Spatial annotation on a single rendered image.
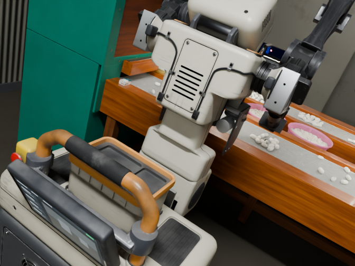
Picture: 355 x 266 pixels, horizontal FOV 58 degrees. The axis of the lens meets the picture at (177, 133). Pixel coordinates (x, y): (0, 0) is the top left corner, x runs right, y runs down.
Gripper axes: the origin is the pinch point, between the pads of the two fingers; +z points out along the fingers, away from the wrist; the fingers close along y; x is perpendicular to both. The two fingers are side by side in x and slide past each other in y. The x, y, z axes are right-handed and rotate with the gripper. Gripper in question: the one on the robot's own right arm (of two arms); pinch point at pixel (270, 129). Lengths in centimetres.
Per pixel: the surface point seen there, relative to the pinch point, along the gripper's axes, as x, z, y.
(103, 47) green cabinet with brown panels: 7, -18, 86
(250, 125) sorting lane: -6.7, 26.3, 12.1
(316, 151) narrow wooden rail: -11.0, 28.2, -23.9
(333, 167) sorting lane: -6.0, 25.2, -34.3
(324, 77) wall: -130, 151, -10
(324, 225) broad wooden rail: 26.1, 4.8, -37.8
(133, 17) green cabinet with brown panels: -17, -14, 85
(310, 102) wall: -110, 168, -9
